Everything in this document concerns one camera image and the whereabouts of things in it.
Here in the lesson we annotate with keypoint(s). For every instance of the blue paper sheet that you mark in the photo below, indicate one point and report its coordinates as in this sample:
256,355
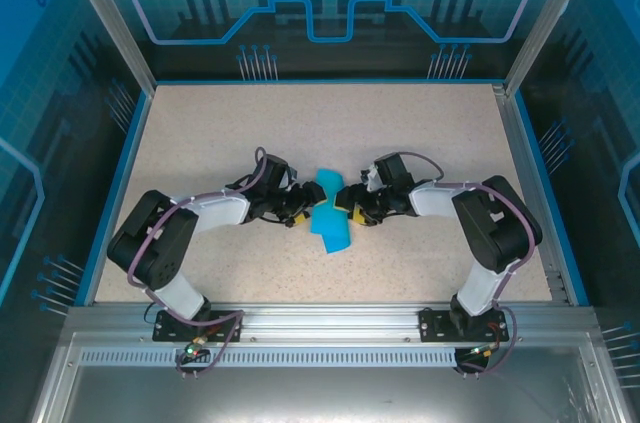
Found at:
327,228

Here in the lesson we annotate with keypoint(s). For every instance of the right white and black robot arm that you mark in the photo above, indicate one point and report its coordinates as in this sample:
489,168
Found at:
500,233

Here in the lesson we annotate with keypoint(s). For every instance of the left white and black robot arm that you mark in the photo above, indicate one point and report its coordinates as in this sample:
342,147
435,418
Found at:
150,238

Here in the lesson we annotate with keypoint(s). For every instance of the brass connector with green light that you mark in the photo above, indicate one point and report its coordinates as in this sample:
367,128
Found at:
196,347
485,350

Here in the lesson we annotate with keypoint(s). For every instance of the steel front tray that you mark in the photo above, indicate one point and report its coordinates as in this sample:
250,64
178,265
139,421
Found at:
320,393

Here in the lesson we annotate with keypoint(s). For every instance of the aluminium mounting rail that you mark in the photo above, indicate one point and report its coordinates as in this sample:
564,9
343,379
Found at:
330,320

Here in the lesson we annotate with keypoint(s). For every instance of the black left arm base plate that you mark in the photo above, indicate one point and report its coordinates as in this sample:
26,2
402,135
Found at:
225,325

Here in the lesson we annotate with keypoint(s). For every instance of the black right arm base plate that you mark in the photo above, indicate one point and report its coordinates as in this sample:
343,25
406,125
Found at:
435,325

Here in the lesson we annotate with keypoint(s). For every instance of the aluminium side rail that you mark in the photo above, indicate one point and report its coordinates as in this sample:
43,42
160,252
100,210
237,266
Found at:
525,163

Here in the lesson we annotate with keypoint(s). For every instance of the aluminium frame post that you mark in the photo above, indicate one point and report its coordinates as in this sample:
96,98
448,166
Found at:
110,18
547,18

